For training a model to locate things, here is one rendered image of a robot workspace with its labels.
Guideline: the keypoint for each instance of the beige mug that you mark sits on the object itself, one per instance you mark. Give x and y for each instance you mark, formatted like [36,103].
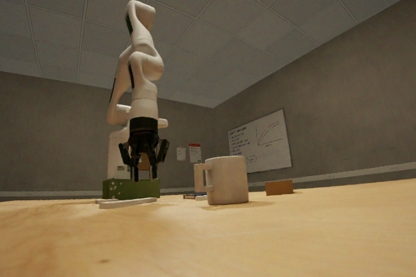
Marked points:
[226,180]

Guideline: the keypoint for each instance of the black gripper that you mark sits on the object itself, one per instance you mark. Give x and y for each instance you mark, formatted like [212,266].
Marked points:
[143,139]

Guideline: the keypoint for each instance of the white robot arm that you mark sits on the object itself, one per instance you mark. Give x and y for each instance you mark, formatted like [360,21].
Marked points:
[141,68]

